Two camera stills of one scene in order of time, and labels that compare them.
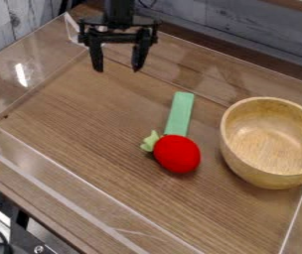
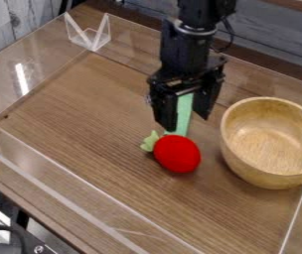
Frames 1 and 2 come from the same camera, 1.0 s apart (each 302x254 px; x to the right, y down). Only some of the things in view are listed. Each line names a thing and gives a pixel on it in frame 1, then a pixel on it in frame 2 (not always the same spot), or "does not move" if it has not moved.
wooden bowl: [271, 142] does not move
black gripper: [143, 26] -> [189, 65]
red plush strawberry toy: [176, 151] does not move
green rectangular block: [180, 114] does not move
